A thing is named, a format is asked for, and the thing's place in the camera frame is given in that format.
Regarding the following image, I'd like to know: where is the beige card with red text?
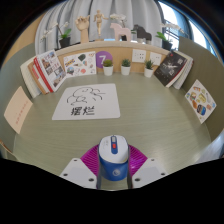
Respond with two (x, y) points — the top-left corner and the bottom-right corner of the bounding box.
(3, 86), (34, 135)

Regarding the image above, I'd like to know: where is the white orchid in black pot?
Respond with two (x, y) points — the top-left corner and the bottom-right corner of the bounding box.
(41, 21), (73, 49)
(109, 13), (129, 31)
(155, 22), (186, 52)

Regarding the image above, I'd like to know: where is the thick white book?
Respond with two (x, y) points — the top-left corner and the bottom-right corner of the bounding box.
(19, 56), (43, 99)

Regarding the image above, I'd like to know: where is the colourful sticker sheet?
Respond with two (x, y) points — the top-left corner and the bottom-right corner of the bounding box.
(184, 79), (217, 125)

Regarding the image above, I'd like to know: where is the dark wooden horse figure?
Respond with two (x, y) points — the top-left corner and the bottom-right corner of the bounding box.
(132, 24), (153, 44)

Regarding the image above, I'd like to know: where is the brown book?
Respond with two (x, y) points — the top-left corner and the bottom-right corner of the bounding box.
(27, 61), (48, 95)

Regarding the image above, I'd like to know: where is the white wall socket plate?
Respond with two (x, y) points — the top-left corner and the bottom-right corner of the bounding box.
(149, 51), (163, 66)
(131, 48), (147, 64)

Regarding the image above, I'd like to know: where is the white sheet of cartoon stickers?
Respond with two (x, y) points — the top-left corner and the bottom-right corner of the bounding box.
(62, 51), (97, 79)

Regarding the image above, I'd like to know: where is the pink wooden horse figure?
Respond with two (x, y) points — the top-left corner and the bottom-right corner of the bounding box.
(110, 22), (132, 43)

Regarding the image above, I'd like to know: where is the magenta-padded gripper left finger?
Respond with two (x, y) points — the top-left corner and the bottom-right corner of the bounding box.
(59, 144), (101, 190)

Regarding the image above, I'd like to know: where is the white and blue computer mouse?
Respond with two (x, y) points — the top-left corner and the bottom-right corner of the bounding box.
(97, 134), (130, 183)

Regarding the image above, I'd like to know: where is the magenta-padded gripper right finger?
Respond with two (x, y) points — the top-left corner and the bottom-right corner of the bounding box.
(127, 144), (168, 190)

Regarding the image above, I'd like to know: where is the wooden artist mannequin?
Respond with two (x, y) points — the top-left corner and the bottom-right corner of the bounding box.
(92, 9), (109, 42)

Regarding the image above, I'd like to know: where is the light wooden desk shelf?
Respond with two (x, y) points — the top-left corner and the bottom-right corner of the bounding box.
(54, 39), (174, 75)

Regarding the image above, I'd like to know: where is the dark-framed window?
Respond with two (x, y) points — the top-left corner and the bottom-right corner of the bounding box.
(158, 1), (218, 58)

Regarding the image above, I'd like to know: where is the small succulent in white pot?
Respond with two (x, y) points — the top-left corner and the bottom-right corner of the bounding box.
(143, 59), (155, 79)
(102, 59), (115, 77)
(120, 58), (132, 76)

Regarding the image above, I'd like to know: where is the red-edged photo magazine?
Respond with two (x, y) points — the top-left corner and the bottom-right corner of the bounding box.
(33, 49), (67, 93)

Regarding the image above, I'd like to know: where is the black book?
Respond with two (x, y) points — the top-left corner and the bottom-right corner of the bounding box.
(153, 50), (188, 88)

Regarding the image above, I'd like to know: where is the purple round number sticker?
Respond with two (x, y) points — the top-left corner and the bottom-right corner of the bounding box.
(95, 50), (113, 69)

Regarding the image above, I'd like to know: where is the white mouse pad with doodle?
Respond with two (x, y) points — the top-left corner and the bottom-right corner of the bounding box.
(51, 83), (121, 121)

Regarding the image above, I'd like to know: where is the grey pleated curtain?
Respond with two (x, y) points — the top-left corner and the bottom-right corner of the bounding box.
(34, 0), (164, 56)

